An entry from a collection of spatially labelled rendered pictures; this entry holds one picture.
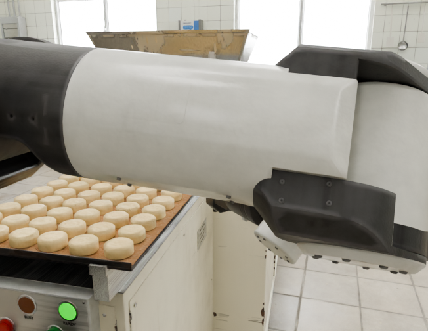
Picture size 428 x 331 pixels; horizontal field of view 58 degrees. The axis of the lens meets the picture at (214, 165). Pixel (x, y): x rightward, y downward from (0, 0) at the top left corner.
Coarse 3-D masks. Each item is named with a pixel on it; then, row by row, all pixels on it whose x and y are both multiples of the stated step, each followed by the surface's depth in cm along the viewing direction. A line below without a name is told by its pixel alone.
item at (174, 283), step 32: (192, 224) 108; (0, 256) 79; (160, 256) 84; (192, 256) 110; (128, 288) 69; (160, 288) 85; (192, 288) 113; (128, 320) 70; (160, 320) 86; (192, 320) 115
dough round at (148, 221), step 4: (136, 216) 78; (140, 216) 78; (144, 216) 78; (148, 216) 78; (152, 216) 78; (132, 220) 76; (136, 220) 76; (140, 220) 76; (144, 220) 76; (148, 220) 76; (152, 220) 76; (132, 224) 76; (136, 224) 75; (140, 224) 75; (144, 224) 75; (148, 224) 75; (152, 224) 76; (148, 228) 76; (152, 228) 76
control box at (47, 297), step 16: (0, 288) 69; (16, 288) 68; (32, 288) 68; (48, 288) 68; (64, 288) 68; (80, 288) 68; (0, 304) 70; (16, 304) 69; (48, 304) 67; (80, 304) 65; (96, 304) 68; (16, 320) 70; (32, 320) 69; (48, 320) 68; (64, 320) 67; (80, 320) 66; (96, 320) 68
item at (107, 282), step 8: (184, 208) 104; (152, 248) 82; (144, 256) 78; (96, 264) 63; (96, 272) 62; (104, 272) 62; (112, 272) 64; (120, 272) 67; (128, 272) 71; (96, 280) 63; (104, 280) 63; (112, 280) 65; (120, 280) 68; (96, 288) 64; (104, 288) 64; (112, 288) 65; (120, 288) 68; (96, 296) 64; (104, 296) 64; (112, 296) 65
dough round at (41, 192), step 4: (36, 188) 95; (40, 188) 95; (44, 188) 95; (48, 188) 95; (52, 188) 95; (32, 192) 93; (36, 192) 93; (40, 192) 93; (44, 192) 93; (48, 192) 94; (52, 192) 95; (40, 196) 93; (44, 196) 93
